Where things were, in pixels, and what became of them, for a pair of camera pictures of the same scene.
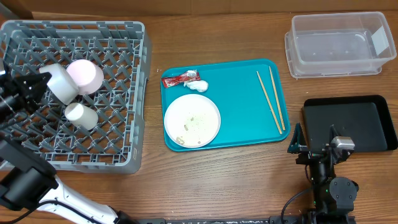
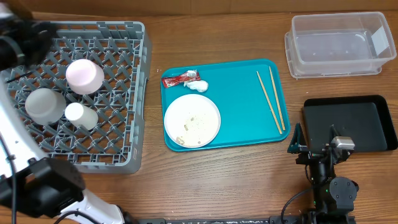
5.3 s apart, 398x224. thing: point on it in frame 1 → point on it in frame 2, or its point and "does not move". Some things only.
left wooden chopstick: x=269 y=103 does not move
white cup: x=81 y=116 does not move
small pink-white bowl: x=87 y=77 does not move
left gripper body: x=12 y=104 → x=28 y=45
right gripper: x=315 y=155 does not move
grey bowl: x=61 y=83 → x=45 y=106
